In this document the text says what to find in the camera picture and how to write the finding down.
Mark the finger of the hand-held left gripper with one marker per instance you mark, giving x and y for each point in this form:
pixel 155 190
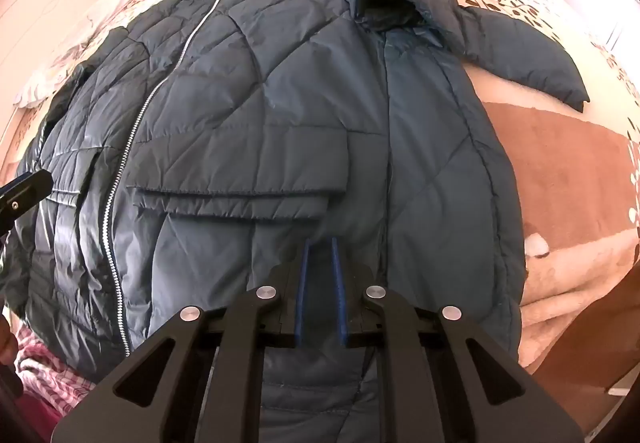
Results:
pixel 22 198

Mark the beige leaf printed blanket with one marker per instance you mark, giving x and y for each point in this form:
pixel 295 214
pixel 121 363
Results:
pixel 550 163

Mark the dark teal quilted hooded jacket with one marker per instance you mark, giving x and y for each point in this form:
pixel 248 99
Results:
pixel 300 98

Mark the person's pink checked clothing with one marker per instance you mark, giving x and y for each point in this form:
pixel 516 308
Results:
pixel 55 378

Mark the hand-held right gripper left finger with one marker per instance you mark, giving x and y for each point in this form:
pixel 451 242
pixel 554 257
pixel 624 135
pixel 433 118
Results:
pixel 304 295

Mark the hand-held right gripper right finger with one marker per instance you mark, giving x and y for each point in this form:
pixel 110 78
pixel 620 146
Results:
pixel 338 295

